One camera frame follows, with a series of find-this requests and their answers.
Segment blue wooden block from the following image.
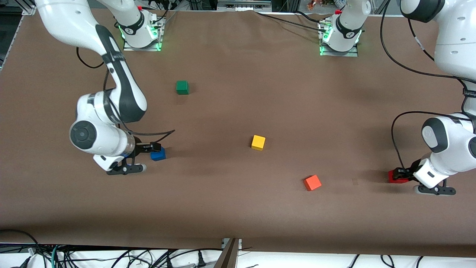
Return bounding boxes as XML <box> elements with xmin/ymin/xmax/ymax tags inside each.
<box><xmin>150</xmin><ymin>146</ymin><xmax>167</xmax><ymax>162</ymax></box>

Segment red wooden block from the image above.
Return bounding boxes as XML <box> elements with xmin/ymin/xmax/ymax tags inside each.
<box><xmin>388</xmin><ymin>169</ymin><xmax>412</xmax><ymax>184</ymax></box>

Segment orange wooden block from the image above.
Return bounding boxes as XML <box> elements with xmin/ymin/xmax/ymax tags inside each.
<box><xmin>303</xmin><ymin>175</ymin><xmax>322</xmax><ymax>192</ymax></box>

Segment brown table cover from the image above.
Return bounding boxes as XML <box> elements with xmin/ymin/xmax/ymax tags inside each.
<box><xmin>0</xmin><ymin>7</ymin><xmax>476</xmax><ymax>258</ymax></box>

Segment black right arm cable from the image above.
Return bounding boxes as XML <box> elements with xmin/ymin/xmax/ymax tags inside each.
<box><xmin>76</xmin><ymin>47</ymin><xmax>176</xmax><ymax>146</ymax></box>

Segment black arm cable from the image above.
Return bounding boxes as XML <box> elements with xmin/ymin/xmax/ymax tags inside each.
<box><xmin>76</xmin><ymin>47</ymin><xmax>176</xmax><ymax>146</ymax></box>
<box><xmin>380</xmin><ymin>0</ymin><xmax>476</xmax><ymax>172</ymax></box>

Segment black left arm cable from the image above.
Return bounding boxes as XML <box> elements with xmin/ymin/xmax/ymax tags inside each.
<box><xmin>380</xmin><ymin>0</ymin><xmax>476</xmax><ymax>172</ymax></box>

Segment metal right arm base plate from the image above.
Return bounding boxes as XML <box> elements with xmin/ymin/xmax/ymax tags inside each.
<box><xmin>122</xmin><ymin>17</ymin><xmax>164</xmax><ymax>52</ymax></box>

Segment grey metal post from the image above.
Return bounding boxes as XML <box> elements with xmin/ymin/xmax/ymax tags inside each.
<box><xmin>213</xmin><ymin>238</ymin><xmax>242</xmax><ymax>268</ymax></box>

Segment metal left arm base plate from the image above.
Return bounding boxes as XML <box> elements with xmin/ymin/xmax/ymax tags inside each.
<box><xmin>319</xmin><ymin>20</ymin><xmax>360</xmax><ymax>57</ymax></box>

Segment black arched cable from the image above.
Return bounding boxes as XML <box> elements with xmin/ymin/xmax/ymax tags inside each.
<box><xmin>0</xmin><ymin>229</ymin><xmax>40</xmax><ymax>254</ymax></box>

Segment aluminium frame rail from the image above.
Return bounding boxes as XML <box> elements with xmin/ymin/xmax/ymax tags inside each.
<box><xmin>217</xmin><ymin>0</ymin><xmax>272</xmax><ymax>12</ymax></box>

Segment black cable across table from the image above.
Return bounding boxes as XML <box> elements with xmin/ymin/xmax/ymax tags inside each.
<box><xmin>254</xmin><ymin>11</ymin><xmax>328</xmax><ymax>33</ymax></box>

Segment aluminium frame corner bracket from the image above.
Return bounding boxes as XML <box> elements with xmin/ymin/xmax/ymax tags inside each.
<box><xmin>22</xmin><ymin>0</ymin><xmax>38</xmax><ymax>16</ymax></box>

